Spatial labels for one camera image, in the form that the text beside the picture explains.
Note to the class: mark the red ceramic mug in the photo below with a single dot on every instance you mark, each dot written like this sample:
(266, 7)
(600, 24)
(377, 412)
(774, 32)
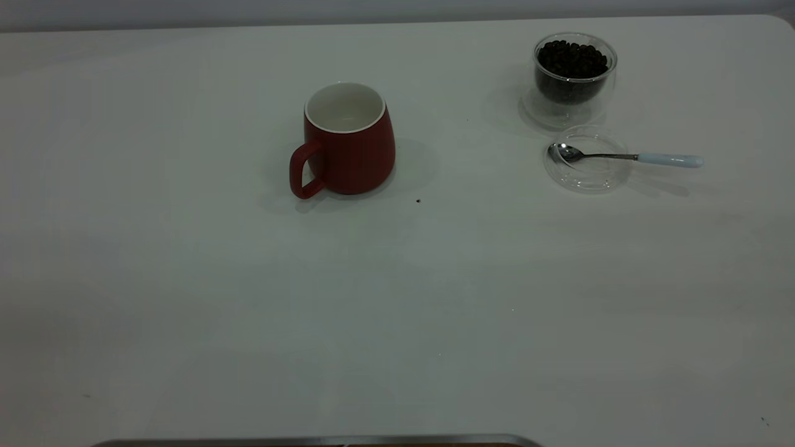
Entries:
(354, 155)

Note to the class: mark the clear glass lid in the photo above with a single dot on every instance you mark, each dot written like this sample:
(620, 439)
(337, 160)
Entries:
(590, 177)

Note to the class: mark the dark coffee beans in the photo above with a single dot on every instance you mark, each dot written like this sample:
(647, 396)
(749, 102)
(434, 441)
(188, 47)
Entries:
(571, 68)

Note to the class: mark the clear glass jar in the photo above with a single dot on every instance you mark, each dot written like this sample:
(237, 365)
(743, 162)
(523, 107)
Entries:
(562, 112)

